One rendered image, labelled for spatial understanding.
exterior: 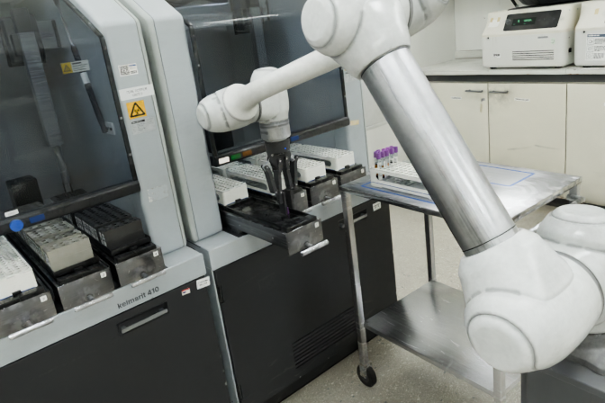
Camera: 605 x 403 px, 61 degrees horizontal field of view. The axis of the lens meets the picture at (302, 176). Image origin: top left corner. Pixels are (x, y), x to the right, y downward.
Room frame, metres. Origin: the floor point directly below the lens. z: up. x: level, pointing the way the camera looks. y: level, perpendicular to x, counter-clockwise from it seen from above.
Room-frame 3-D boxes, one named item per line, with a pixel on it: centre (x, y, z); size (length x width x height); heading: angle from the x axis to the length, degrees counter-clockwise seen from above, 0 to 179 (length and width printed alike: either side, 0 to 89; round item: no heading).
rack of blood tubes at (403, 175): (1.54, -0.35, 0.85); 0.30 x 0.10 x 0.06; 36
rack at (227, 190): (1.78, 0.32, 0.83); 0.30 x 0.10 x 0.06; 38
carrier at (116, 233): (1.40, 0.54, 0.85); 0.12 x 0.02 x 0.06; 128
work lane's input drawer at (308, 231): (1.64, 0.21, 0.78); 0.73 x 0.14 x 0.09; 38
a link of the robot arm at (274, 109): (1.51, 0.07, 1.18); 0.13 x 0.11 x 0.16; 129
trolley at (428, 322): (1.55, -0.48, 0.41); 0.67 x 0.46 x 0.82; 36
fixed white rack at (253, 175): (1.82, 0.16, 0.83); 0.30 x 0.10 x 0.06; 38
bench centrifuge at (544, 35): (3.42, -1.69, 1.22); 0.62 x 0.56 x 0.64; 126
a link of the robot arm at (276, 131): (1.52, 0.06, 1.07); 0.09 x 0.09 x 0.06
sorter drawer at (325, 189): (2.02, 0.12, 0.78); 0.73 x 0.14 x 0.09; 38
